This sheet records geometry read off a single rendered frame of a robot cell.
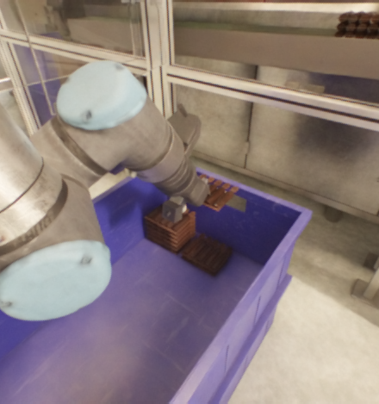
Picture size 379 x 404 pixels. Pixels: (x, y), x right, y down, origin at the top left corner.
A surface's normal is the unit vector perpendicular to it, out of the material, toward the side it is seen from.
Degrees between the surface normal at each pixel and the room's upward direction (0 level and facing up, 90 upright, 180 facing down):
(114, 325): 0
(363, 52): 90
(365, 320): 0
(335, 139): 90
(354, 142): 90
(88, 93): 31
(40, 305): 95
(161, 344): 0
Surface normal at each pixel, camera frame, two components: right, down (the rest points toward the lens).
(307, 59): -0.61, 0.50
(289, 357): -0.02, -0.78
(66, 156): 0.11, 0.25
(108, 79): -0.31, -0.38
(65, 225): 0.92, 0.03
